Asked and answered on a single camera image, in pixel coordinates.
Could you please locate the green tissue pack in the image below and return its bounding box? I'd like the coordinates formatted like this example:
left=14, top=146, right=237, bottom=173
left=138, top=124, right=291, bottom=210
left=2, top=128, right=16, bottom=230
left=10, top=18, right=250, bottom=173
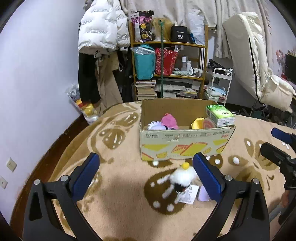
left=206, top=104, right=235, bottom=128

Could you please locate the white fluffy chick plush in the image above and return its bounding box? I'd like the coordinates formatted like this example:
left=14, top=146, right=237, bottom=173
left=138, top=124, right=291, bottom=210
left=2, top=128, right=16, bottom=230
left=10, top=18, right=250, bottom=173
left=169, top=162, right=200, bottom=193

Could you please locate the yellow bear plush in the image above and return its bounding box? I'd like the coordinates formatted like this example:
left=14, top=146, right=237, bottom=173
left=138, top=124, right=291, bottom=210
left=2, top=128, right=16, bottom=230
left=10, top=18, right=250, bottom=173
left=190, top=118, right=205, bottom=130

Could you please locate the pink bear plush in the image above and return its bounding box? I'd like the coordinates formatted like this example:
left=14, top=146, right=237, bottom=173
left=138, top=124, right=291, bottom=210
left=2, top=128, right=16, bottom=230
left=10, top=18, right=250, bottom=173
left=161, top=113, right=179, bottom=130

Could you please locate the white purple flower plush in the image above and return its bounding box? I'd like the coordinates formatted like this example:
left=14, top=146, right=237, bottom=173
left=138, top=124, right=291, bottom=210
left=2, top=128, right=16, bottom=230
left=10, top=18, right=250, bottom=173
left=147, top=121, right=168, bottom=131

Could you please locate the pink cube plush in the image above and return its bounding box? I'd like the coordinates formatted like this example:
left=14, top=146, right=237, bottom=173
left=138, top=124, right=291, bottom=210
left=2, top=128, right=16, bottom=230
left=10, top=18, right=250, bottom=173
left=203, top=117, right=216, bottom=129

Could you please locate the bear picture hang tag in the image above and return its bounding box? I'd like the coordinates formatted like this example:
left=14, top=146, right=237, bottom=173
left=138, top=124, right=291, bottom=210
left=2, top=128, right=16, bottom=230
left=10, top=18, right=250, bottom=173
left=177, top=185, right=200, bottom=204

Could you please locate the beige patterned rug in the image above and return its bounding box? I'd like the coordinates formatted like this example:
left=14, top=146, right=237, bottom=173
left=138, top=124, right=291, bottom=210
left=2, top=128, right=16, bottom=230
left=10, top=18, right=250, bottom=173
left=47, top=100, right=296, bottom=241

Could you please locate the white utility cart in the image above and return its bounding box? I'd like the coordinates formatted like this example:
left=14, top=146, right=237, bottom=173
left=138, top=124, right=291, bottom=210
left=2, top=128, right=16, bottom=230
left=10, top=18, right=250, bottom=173
left=204, top=68, right=233, bottom=106

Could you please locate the cream folded mattress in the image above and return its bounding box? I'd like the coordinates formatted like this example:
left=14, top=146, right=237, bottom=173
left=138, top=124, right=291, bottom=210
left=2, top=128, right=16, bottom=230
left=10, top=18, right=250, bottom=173
left=223, top=12, right=295, bottom=113

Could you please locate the printed cardboard box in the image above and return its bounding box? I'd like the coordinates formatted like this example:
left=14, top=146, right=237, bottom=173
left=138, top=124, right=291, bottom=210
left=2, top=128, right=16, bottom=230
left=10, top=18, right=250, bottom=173
left=139, top=98, right=236, bottom=161

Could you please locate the plastic bag with toys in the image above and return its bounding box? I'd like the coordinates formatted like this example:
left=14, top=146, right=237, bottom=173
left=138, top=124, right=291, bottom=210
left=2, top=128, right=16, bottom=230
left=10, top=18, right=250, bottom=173
left=66, top=83, right=99, bottom=125

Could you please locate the wooden shelf unit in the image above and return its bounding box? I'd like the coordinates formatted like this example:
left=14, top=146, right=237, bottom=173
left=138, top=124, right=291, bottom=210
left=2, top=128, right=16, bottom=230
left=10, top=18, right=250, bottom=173
left=129, top=23, right=208, bottom=100

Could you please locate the red patterned bag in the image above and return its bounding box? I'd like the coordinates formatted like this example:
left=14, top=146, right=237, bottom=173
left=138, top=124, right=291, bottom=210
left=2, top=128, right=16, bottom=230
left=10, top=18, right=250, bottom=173
left=156, top=48, right=178, bottom=76

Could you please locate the black box marked 40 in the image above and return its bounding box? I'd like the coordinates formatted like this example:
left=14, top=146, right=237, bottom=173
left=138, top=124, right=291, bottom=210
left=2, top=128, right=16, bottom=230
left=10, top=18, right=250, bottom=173
left=171, top=25, right=188, bottom=43

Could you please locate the stack of books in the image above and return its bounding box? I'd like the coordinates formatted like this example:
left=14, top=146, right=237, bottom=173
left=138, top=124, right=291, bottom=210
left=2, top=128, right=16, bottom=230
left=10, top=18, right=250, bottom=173
left=135, top=79, right=157, bottom=100

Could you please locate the teal bag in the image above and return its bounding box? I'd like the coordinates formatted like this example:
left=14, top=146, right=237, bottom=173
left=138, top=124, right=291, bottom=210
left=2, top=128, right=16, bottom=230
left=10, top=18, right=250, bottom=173
left=132, top=44, right=156, bottom=80

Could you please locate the green vertical pole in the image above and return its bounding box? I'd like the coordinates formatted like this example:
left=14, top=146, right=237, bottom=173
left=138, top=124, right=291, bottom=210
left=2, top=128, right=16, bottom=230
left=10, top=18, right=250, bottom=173
left=159, top=20, right=164, bottom=98

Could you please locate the beige hanging coat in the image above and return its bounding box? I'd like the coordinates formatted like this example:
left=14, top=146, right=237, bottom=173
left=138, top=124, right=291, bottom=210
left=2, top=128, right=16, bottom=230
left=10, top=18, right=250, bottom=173
left=94, top=52, right=123, bottom=116

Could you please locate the white puffer jacket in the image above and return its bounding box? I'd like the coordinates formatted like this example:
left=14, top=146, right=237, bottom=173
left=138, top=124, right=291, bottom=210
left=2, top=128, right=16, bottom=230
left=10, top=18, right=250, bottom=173
left=78, top=1, right=130, bottom=55

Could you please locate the white wall socket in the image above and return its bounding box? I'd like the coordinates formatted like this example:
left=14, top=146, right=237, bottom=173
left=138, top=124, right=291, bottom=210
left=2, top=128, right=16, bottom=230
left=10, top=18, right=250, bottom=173
left=6, top=158, right=17, bottom=172
left=0, top=176, right=8, bottom=189

